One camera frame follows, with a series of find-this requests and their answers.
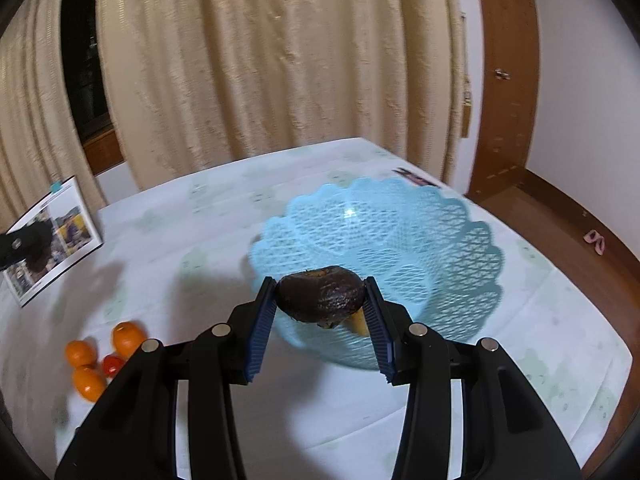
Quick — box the wide cream curtain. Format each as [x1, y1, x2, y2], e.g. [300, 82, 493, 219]
[97, 0, 471, 192]

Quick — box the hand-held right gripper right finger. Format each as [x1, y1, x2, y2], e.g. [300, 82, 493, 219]
[362, 276, 583, 480]

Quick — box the wooden window sill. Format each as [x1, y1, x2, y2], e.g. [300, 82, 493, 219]
[82, 127, 126, 177]

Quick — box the white patterned tablecloth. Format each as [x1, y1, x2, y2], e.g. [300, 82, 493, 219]
[0, 136, 633, 480]

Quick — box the narrow cream curtain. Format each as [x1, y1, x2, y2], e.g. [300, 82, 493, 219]
[0, 0, 107, 241]

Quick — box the photo book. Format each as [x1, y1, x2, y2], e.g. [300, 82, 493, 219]
[2, 176, 104, 307]

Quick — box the dark brown avocado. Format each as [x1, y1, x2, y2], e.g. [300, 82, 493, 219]
[25, 252, 52, 285]
[277, 266, 363, 330]

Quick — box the dark window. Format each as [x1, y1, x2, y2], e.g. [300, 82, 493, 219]
[60, 0, 112, 137]

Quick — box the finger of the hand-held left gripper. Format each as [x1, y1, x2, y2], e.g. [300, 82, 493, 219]
[0, 224, 53, 271]

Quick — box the brown wooden door frame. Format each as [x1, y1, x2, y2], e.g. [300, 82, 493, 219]
[465, 0, 542, 201]

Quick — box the orange tangerine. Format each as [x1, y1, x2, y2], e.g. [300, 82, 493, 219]
[72, 366, 107, 402]
[112, 321, 147, 358]
[66, 340, 98, 367]

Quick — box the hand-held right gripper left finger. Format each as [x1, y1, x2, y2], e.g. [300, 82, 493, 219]
[54, 276, 278, 480]

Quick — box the light blue plastic lattice basket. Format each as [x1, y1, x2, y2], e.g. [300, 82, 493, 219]
[248, 176, 506, 372]

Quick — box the dark pink flat item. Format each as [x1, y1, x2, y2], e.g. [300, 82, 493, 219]
[392, 167, 441, 189]

